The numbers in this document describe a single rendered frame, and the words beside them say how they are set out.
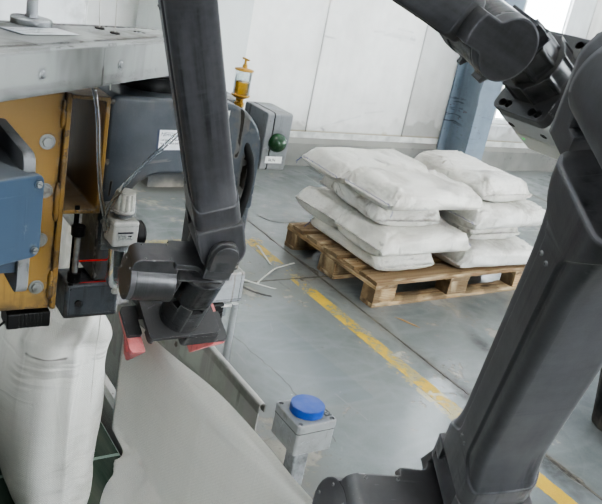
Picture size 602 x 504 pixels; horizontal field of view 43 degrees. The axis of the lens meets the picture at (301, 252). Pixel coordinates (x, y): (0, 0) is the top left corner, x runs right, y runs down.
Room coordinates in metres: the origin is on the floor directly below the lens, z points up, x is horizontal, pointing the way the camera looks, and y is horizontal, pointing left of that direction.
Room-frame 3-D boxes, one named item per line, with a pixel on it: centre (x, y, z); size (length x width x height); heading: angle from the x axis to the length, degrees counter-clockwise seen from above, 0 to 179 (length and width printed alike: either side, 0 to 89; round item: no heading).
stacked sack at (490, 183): (4.44, -0.88, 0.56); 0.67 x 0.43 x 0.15; 36
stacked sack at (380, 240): (3.89, -0.51, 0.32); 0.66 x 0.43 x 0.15; 128
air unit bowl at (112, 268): (0.99, 0.25, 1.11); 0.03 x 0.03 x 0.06
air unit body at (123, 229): (1.00, 0.25, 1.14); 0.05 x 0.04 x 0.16; 126
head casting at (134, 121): (1.21, 0.28, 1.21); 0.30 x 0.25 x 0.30; 36
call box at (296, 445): (1.15, -0.06, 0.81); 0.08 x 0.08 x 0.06; 36
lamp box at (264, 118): (1.20, 0.09, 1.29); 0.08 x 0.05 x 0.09; 36
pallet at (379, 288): (4.23, -0.62, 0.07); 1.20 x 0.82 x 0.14; 128
